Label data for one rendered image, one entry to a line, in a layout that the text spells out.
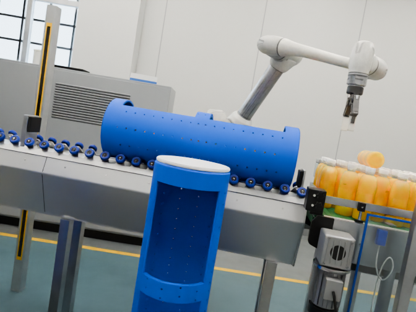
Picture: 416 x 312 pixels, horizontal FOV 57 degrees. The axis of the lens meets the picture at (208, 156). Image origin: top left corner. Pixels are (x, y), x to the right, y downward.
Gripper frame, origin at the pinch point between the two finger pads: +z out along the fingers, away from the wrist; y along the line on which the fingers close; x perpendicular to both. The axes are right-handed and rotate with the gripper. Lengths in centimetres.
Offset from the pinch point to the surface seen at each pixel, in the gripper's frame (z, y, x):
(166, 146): 22, 26, -80
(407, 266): 46, 51, 18
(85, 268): 128, -68, -147
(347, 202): 30.4, 33.4, -1.6
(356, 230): 40, 36, 3
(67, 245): 77, 21, -121
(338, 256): 48, 49, -5
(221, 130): 11, 25, -57
